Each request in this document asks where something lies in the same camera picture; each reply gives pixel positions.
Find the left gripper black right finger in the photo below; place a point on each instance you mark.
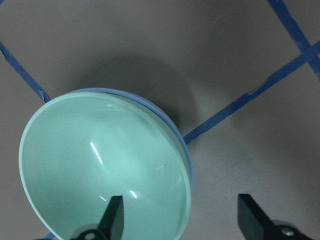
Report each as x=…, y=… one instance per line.
x=254, y=223

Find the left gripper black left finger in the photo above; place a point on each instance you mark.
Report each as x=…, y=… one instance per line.
x=111, y=225

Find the green bowl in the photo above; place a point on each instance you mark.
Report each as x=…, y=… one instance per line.
x=80, y=149

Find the blue bowl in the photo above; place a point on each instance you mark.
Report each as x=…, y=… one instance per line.
x=155, y=109

